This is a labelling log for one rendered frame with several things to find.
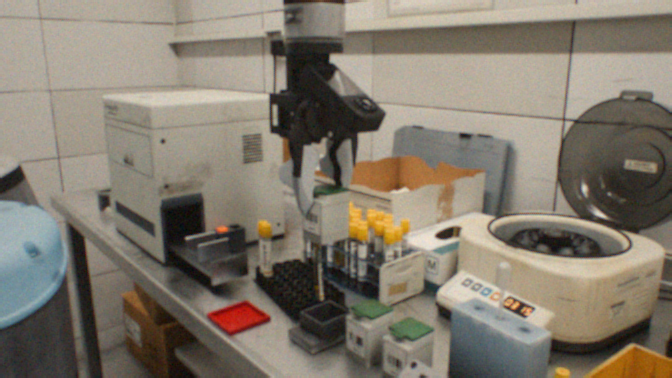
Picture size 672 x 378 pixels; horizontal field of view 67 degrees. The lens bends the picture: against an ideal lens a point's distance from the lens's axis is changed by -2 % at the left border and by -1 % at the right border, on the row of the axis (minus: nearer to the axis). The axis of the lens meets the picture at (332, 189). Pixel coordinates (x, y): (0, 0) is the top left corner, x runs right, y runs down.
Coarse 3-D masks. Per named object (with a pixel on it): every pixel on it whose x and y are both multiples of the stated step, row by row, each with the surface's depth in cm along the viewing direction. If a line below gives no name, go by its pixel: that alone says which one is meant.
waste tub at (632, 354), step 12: (624, 348) 49; (636, 348) 50; (612, 360) 47; (624, 360) 49; (636, 360) 50; (648, 360) 49; (660, 360) 48; (600, 372) 46; (612, 372) 48; (624, 372) 49; (636, 372) 50; (648, 372) 49; (660, 372) 48
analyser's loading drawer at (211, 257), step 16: (176, 240) 96; (192, 240) 89; (208, 240) 91; (224, 240) 88; (192, 256) 87; (208, 256) 87; (224, 256) 88; (240, 256) 84; (208, 272) 82; (224, 272) 83; (240, 272) 85
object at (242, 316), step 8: (240, 304) 79; (248, 304) 78; (208, 312) 75; (216, 312) 76; (224, 312) 77; (232, 312) 77; (240, 312) 77; (248, 312) 77; (256, 312) 77; (264, 312) 76; (216, 320) 73; (224, 320) 74; (232, 320) 74; (240, 320) 74; (248, 320) 74; (256, 320) 73; (264, 320) 74; (224, 328) 71; (232, 328) 72; (240, 328) 71; (248, 328) 72
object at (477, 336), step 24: (456, 312) 57; (480, 312) 56; (504, 312) 56; (456, 336) 58; (480, 336) 55; (504, 336) 52; (528, 336) 51; (456, 360) 59; (480, 360) 56; (504, 360) 53; (528, 360) 51
